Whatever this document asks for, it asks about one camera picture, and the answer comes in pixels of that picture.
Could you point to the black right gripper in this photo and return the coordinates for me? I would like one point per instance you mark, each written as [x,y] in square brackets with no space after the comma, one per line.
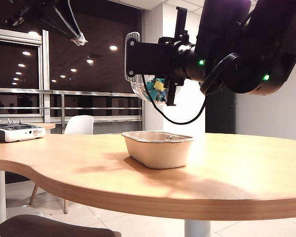
[183,59]

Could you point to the clear round plastic clip box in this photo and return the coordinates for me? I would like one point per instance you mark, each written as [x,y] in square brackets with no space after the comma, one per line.
[138,89]

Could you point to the yellow binder clip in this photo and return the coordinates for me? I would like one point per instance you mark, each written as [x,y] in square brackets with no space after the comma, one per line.
[159,85]

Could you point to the blue binder clip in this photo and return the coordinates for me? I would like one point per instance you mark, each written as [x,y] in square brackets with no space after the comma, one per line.
[153,93]

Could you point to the beige rectangular paper container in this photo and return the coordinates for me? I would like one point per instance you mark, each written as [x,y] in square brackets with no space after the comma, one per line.
[158,155]

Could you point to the white square pillar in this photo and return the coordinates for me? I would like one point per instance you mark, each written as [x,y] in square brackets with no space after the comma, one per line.
[167,24]

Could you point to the dark door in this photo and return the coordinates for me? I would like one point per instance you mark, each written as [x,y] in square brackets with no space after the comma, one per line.
[220,113]

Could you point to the metal railing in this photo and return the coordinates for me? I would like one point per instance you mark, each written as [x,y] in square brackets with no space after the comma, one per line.
[88,93]

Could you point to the white plastic chair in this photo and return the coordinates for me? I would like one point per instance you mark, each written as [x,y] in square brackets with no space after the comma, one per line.
[79,124]

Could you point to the small round wooden table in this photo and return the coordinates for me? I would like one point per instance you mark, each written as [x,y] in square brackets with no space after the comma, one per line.
[47,126]

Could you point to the thick white table leg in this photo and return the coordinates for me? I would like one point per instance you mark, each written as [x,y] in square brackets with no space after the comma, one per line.
[197,229]

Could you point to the white controller device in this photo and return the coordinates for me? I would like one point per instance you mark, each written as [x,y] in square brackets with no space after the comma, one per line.
[14,134]

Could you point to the brown chair seat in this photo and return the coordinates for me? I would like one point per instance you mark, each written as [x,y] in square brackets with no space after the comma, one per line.
[39,227]

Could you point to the white window frame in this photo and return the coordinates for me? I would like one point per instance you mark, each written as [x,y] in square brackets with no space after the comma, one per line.
[45,74]

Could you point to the dark overhead bracket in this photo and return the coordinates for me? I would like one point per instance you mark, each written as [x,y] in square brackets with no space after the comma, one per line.
[22,14]

